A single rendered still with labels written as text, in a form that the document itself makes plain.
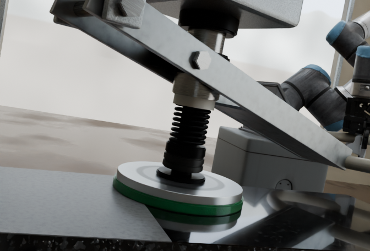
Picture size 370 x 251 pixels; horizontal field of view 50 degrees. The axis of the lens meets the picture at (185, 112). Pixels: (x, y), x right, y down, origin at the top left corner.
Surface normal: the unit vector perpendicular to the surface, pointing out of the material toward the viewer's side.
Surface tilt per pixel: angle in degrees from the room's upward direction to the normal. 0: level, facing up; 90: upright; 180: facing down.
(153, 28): 90
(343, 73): 90
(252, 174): 90
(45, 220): 0
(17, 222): 0
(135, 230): 0
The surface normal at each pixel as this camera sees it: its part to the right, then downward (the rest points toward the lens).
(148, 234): 0.18, -0.98
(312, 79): 0.00, -0.37
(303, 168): 0.23, 0.09
